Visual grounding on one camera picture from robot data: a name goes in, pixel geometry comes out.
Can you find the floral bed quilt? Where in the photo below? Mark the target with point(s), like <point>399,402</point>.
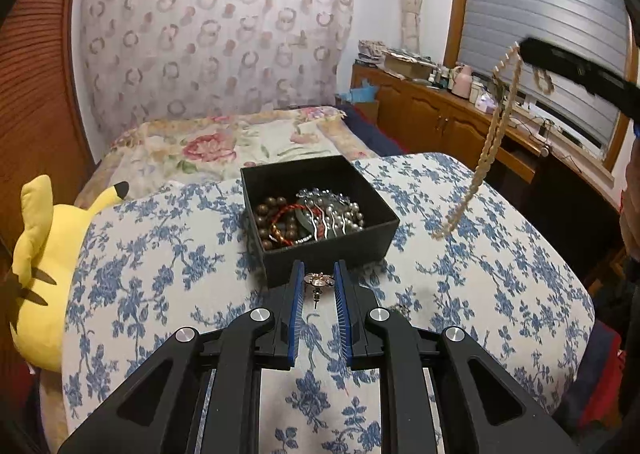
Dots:
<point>218,148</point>

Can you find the wooden side cabinet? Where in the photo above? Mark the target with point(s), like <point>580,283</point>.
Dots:
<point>422,119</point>

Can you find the brown louvered wardrobe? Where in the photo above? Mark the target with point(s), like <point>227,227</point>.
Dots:
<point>41,128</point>

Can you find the small flower earring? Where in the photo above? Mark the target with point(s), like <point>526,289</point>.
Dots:
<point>318,282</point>

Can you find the window with grey blind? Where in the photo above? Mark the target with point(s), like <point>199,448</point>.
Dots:
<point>480,31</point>

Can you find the yellow pikachu plush toy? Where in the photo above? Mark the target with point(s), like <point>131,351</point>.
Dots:
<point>43,265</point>

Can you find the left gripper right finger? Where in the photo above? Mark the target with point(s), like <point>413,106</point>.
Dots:
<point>439,391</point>

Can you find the blue tissue paper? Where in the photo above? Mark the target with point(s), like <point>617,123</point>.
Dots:
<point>364,93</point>

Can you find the silver purple flower hairpin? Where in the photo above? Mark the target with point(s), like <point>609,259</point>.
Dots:
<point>323,214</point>

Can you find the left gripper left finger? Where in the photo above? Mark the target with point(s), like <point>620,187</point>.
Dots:
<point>200,393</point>

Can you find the circle patterned sheer curtain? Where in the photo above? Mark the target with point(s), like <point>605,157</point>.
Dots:
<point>180,59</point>

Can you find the black cardboard box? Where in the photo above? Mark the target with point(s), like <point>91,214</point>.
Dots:
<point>270,195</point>

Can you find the pink thermos jug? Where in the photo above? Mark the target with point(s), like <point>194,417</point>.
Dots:
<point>463,81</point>

